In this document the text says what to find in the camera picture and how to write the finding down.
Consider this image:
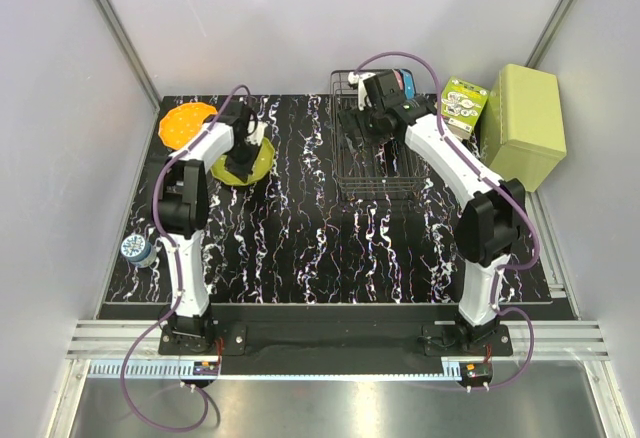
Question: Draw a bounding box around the green book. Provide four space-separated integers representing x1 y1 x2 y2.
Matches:
440 76 489 141

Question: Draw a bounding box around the light green box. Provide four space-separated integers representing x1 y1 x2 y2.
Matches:
480 64 567 193

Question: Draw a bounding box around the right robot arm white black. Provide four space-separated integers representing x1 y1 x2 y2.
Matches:
338 69 525 355

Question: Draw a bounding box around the orange dotted plate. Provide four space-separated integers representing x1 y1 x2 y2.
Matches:
158 102 217 150

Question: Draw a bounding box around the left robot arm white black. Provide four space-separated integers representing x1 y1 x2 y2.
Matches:
149 98 265 354

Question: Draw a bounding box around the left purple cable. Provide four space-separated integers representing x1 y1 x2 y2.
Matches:
121 84 251 432

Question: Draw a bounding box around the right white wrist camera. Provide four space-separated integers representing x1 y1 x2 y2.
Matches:
347 71 375 111

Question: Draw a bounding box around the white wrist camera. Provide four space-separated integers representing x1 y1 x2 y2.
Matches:
347 71 375 111
246 122 268 147

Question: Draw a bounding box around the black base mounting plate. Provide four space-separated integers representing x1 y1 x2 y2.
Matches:
159 322 513 357

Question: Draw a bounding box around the black wire dish rack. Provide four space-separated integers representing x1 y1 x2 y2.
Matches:
330 70 428 202

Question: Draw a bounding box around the green dotted plate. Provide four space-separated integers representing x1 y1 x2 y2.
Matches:
210 137 275 187

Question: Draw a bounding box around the blue dotted plate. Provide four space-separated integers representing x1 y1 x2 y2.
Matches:
400 69 415 99

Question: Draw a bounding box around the pink dotted plate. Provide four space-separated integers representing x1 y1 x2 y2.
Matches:
392 69 404 90

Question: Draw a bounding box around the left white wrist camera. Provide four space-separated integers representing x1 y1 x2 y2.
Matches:
246 122 268 147

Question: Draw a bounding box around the blue patterned cup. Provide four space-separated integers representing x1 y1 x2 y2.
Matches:
120 234 156 268

